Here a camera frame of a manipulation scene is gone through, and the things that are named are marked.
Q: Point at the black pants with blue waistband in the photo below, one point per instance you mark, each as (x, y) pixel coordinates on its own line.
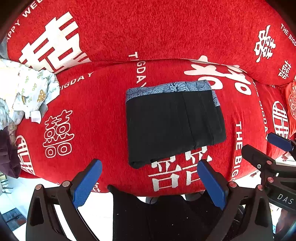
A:
(173, 120)

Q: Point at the person's right forearm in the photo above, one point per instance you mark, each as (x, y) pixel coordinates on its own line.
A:
(285, 224)

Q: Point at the orange embroidered cushion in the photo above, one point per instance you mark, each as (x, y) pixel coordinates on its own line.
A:
(291, 97)

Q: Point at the red printed sofa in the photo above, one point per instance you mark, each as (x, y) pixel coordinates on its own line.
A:
(104, 115)

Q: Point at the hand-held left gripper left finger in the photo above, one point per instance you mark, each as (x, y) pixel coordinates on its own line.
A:
(86, 183)

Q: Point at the dark purple cloth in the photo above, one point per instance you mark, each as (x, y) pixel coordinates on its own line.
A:
(8, 155)

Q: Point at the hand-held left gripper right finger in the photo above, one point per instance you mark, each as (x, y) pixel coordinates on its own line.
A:
(211, 183)

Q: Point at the white patterned cloth pile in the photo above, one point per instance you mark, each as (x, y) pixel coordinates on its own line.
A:
(25, 92)

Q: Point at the person's black clothed legs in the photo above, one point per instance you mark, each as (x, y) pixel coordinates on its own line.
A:
(161, 220)

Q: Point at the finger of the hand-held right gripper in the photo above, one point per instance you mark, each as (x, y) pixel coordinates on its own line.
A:
(253, 154)
(279, 141)

